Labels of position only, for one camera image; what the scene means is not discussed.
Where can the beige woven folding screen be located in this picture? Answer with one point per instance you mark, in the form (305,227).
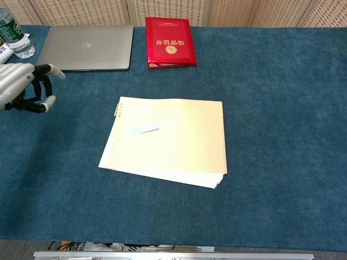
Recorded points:
(173,10)

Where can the small light blue strip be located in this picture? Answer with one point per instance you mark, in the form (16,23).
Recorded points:
(145,129)

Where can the white packet blue print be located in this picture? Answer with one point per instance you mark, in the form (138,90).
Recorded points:
(3,54)

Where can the cream paper stack notebook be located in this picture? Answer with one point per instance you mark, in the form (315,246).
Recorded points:
(176,151)

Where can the red certificate folder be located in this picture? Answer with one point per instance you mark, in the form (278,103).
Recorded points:
(168,32)

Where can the clear plastic water bottle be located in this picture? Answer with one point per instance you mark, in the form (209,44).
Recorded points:
(15,35)

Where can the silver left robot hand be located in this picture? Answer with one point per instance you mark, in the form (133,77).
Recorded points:
(13,81)

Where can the aluminium profile rail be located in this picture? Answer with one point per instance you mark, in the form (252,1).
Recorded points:
(173,255)

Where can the teal fabric table mat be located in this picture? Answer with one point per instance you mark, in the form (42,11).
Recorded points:
(271,135)

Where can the grey closed laptop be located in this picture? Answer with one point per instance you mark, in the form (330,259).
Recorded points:
(86,48)

